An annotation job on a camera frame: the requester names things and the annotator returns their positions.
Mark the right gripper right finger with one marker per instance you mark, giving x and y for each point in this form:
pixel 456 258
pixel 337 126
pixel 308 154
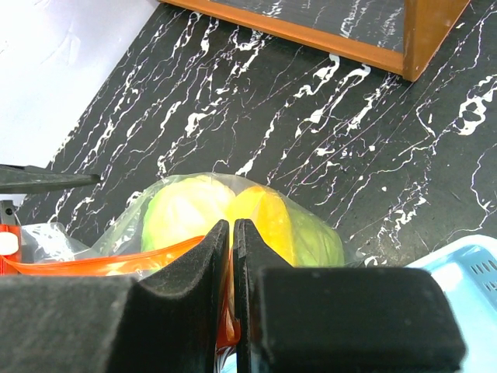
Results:
pixel 346 319

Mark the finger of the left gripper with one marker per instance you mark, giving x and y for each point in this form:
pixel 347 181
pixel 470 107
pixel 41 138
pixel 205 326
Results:
pixel 8 213
pixel 32 179

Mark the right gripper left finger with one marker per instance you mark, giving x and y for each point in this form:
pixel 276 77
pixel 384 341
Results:
pixel 166 322

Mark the green cabbage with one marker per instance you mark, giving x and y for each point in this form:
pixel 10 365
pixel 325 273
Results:
pixel 183 210
pixel 315 244

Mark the clear zip top bag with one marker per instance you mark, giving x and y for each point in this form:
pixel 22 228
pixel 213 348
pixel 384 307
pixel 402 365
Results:
pixel 46 249

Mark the yellow star fruit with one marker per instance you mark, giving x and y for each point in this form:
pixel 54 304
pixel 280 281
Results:
pixel 268 212

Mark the light blue plastic basket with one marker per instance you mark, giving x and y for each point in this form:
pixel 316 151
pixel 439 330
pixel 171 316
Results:
pixel 466 272

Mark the wooden shelf rack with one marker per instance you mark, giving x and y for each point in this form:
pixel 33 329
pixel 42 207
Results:
pixel 426 24

